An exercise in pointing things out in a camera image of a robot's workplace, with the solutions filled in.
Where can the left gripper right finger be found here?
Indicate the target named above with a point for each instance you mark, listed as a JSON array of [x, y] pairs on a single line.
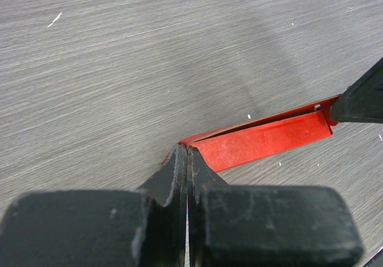
[[199, 177]]

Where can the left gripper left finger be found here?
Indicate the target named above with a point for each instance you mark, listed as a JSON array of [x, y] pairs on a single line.
[[163, 241]]

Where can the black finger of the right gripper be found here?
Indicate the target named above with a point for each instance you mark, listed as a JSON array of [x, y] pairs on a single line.
[[362, 102]]

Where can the red paper box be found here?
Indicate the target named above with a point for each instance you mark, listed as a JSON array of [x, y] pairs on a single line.
[[236, 145]]

